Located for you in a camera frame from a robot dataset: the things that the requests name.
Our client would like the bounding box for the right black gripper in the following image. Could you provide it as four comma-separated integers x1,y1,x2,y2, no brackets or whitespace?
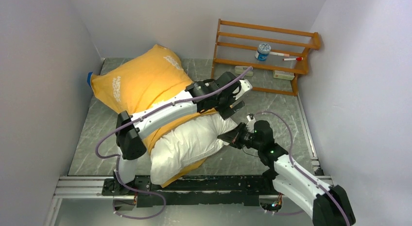
218,122,262,151

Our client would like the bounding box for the white pillow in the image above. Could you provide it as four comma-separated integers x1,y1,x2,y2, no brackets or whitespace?
144,113,237,187

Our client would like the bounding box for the blue orange cartoon pillowcase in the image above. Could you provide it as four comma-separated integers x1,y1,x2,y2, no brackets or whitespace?
86,44,223,189

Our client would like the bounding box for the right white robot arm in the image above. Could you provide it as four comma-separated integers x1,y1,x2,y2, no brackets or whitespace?
218,120,356,226

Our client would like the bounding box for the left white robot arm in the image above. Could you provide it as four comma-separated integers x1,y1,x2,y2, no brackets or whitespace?
114,72,252,195

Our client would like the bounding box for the white green rectangular device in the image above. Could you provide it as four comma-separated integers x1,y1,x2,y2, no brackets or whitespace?
234,66,254,77

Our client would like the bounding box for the white box under shelf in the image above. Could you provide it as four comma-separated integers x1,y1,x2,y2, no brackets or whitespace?
273,70,295,81

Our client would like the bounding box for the orange wooden shelf rack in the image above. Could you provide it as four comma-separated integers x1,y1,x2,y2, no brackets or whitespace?
210,19,322,96

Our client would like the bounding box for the blue white jar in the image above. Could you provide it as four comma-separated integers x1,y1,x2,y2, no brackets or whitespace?
255,43,271,61

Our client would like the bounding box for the white pen on shelf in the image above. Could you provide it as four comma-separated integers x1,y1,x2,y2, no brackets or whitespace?
269,52,290,57

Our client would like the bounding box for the white red marker pen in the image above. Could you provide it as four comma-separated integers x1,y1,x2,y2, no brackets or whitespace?
283,57,304,61

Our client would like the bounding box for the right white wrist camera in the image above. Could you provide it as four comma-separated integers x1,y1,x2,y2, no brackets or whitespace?
246,114,256,122

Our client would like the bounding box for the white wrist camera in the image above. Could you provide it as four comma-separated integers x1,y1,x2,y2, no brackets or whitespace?
233,79,253,101
246,114,256,122

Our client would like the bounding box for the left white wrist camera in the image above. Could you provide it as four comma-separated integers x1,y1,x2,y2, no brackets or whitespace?
233,79,253,101

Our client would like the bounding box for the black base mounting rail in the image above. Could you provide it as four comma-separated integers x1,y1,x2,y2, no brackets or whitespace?
101,175,278,208

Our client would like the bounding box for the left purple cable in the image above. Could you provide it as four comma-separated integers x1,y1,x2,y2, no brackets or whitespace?
95,66,254,220

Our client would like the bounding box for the aluminium frame rail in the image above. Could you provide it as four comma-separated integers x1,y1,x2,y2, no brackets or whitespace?
53,174,337,199

